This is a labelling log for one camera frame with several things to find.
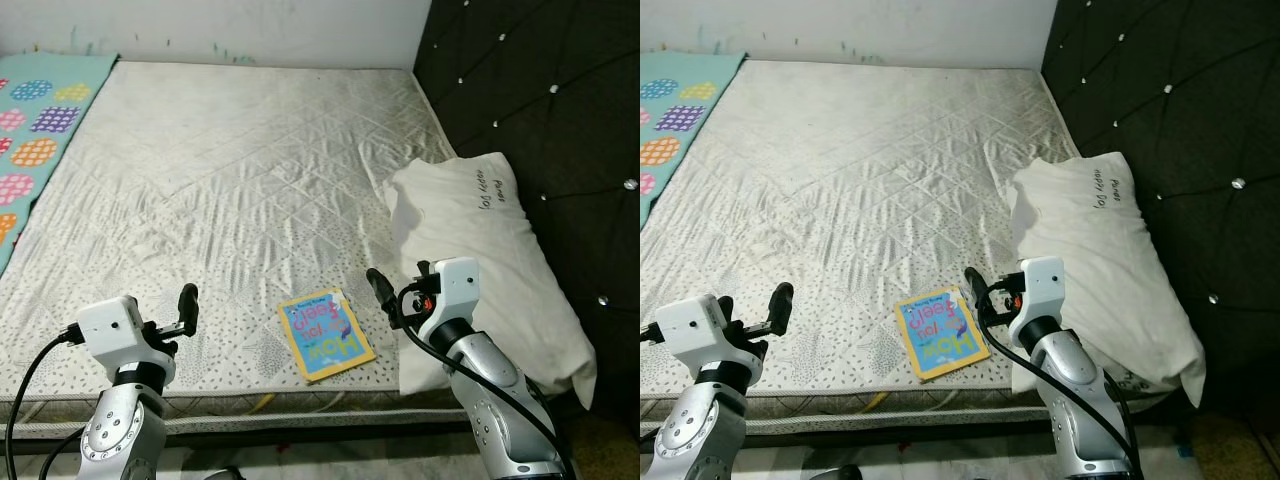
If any blue children's picture book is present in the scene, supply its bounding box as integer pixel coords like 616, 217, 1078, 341
893, 284, 992, 384
277, 286, 379, 384

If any white pillow with green print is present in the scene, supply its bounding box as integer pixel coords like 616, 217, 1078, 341
1009, 151, 1208, 410
384, 151, 599, 410

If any teal blanket with colourful patches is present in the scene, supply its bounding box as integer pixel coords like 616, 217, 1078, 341
640, 51, 749, 228
0, 51, 120, 278

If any white patterned mattress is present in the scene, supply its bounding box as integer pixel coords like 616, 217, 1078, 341
0, 59, 593, 443
640, 59, 1203, 433

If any brown floor mat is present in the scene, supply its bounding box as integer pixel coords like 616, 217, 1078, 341
1184, 408, 1280, 480
574, 408, 641, 480

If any black tufted headboard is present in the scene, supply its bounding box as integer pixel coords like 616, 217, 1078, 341
1039, 0, 1280, 413
412, 0, 641, 403

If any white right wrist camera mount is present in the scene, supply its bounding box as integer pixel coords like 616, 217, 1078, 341
417, 256, 482, 343
1017, 255, 1068, 333

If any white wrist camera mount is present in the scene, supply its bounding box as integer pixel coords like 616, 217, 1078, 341
1017, 255, 1068, 333
417, 256, 482, 343
654, 293, 743, 378
77, 295, 153, 378

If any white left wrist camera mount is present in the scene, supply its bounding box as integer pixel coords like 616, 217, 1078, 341
77, 295, 153, 378
654, 293, 743, 378

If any black bed frame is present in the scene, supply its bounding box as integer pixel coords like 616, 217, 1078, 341
640, 412, 1053, 453
0, 412, 473, 453

